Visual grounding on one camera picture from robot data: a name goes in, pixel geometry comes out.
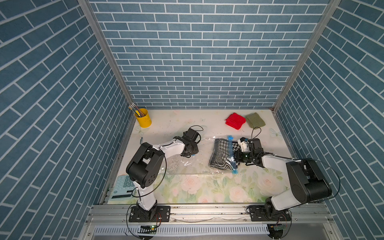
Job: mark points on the clear plastic vacuum bag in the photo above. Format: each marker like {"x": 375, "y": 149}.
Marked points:
{"x": 198, "y": 164}

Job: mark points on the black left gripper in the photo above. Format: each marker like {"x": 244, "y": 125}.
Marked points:
{"x": 195, "y": 149}

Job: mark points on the aluminium front rail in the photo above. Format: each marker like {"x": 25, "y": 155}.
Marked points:
{"x": 210, "y": 222}

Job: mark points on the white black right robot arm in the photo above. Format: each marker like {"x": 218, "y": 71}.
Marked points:
{"x": 307, "y": 182}

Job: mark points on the aluminium corner post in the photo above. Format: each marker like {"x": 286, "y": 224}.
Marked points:
{"x": 93, "y": 22}
{"x": 318, "y": 30}

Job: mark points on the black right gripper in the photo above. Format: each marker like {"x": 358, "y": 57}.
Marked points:
{"x": 238, "y": 158}

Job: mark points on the yellow pencil cup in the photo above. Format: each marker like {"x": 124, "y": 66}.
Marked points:
{"x": 143, "y": 118}

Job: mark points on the aluminium corner post left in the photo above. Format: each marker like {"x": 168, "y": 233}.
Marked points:
{"x": 93, "y": 22}

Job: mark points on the houndstooth black white scarf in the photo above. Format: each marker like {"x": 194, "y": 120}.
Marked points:
{"x": 220, "y": 158}

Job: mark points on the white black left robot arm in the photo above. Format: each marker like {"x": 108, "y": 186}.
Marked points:
{"x": 145, "y": 165}

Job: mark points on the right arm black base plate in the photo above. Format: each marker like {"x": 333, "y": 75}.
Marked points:
{"x": 259, "y": 213}

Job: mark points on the olive green knitted scarf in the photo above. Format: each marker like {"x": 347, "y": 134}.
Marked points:
{"x": 254, "y": 120}

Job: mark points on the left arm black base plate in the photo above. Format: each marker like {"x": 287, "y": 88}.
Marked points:
{"x": 156, "y": 213}

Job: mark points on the light green calculator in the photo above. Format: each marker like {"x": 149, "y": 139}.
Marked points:
{"x": 123, "y": 189}

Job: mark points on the red knitted scarf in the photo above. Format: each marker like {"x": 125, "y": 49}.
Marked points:
{"x": 235, "y": 121}

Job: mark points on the aluminium corner post right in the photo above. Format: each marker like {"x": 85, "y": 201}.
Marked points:
{"x": 318, "y": 30}

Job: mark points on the pencils in cup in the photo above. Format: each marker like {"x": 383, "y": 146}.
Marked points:
{"x": 134, "y": 109}

